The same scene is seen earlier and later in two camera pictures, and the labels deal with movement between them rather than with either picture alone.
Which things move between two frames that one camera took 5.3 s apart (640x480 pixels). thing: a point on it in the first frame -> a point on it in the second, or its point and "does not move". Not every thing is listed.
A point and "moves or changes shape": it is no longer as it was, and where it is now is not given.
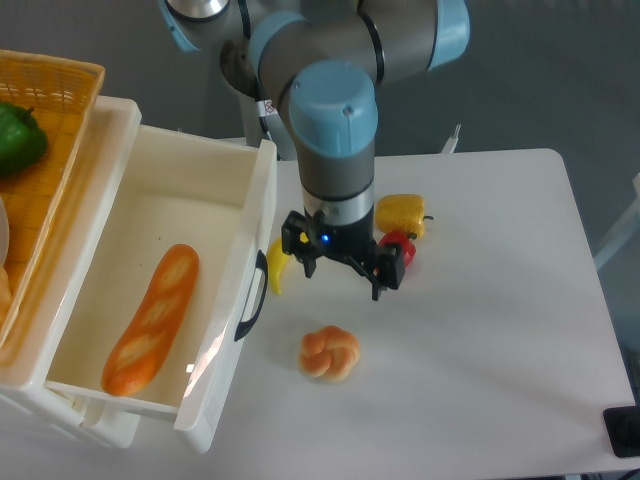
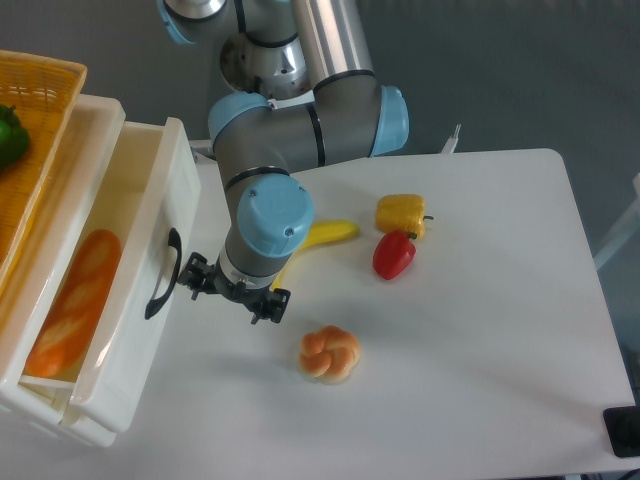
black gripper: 382,265 -> 200,276
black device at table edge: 623,429 does not move
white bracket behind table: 450,145 does not move
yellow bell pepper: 401,212 does not move
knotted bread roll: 328,353 does not move
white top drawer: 173,280 moves or changes shape
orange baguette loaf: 139,346 -> 77,308
